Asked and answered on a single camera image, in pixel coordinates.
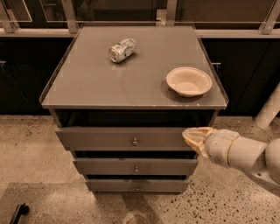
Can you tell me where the white paper bowl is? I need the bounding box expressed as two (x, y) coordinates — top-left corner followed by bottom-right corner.
(165, 66), (212, 97)

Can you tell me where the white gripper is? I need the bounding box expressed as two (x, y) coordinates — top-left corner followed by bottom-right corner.
(182, 127), (240, 167)

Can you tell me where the grey drawer cabinet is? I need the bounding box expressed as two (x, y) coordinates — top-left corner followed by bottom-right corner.
(40, 26), (228, 182)

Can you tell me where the grey top drawer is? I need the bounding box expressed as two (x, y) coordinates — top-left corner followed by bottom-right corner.
(56, 127), (192, 151)

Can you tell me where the grey bottom drawer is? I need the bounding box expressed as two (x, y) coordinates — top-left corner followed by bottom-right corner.
(86, 179), (189, 193)

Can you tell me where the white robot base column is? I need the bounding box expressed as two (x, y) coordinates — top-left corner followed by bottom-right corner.
(255, 82), (280, 129)

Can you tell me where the crushed silver soda can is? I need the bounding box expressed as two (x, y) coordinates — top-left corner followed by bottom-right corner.
(108, 38), (137, 63)

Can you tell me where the grey drawer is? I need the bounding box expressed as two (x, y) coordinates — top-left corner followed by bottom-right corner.
(73, 158), (198, 176)
(86, 179), (189, 193)
(56, 127), (192, 151)

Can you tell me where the metal railing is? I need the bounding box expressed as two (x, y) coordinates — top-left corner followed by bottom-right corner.
(0, 0), (280, 39)

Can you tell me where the grey middle drawer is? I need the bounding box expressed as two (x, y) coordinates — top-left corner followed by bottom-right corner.
(73, 158), (198, 176)

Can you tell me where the black object on floor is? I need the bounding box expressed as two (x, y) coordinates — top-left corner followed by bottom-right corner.
(10, 203), (30, 224)

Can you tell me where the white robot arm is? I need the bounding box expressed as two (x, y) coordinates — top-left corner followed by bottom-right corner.
(182, 127), (280, 196)

